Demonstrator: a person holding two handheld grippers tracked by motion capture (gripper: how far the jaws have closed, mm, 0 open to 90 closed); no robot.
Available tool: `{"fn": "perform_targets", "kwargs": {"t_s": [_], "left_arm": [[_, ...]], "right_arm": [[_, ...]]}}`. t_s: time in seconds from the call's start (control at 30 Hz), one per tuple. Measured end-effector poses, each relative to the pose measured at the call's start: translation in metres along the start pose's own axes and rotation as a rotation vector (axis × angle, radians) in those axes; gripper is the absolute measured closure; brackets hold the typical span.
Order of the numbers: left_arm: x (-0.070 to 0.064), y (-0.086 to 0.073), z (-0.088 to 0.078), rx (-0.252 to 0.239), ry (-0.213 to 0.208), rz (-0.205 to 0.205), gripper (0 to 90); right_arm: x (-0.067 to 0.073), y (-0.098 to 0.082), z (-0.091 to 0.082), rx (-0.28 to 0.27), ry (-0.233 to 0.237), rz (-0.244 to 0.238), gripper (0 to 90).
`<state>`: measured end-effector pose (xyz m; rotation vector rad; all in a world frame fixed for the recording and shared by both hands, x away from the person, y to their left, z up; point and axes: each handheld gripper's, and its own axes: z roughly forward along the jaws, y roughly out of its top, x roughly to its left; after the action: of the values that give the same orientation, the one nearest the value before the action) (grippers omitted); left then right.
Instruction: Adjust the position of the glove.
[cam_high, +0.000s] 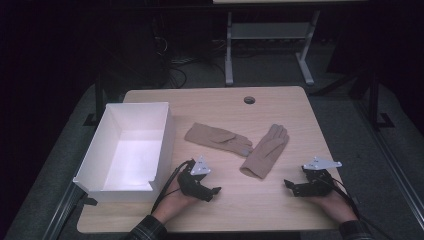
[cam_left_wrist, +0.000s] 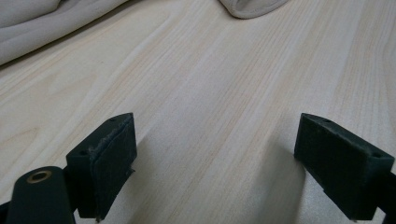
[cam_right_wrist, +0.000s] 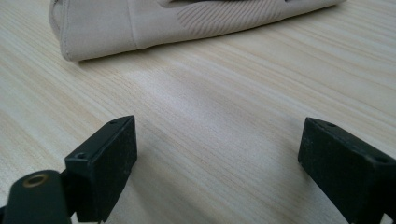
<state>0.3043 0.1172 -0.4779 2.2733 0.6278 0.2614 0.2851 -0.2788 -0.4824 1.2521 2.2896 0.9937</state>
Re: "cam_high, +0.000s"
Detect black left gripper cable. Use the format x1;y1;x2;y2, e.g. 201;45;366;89
150;159;196;215

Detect aluminium rail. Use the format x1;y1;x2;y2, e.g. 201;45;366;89
353;99;424;232
42;182;88;240

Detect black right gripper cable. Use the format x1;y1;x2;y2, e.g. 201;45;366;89
319;175;398;240

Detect black metal stand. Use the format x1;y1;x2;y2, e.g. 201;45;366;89
365;68;396;130
83;71;108;127

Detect black table bracket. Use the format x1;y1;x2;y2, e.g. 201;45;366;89
81;195;99;207

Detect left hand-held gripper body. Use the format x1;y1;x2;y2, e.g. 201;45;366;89
176;155;215;198

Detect beige glove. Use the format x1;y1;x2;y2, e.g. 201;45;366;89
239;123;290;180
184;122;254;158

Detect person's right hand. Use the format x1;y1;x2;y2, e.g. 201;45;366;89
308;190;358;223

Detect white box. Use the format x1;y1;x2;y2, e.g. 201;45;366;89
72;101;177;203

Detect black floor cables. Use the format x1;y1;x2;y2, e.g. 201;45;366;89
151;19;204;90

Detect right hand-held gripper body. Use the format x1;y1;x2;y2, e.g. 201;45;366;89
299;156;343;198

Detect grey metal desk frame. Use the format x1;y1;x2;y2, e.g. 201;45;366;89
224;9;322;87

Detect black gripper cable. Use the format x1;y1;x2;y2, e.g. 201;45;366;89
150;159;196;215
319;175;398;240

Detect person's left hand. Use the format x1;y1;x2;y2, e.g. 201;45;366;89
151;181;201;225

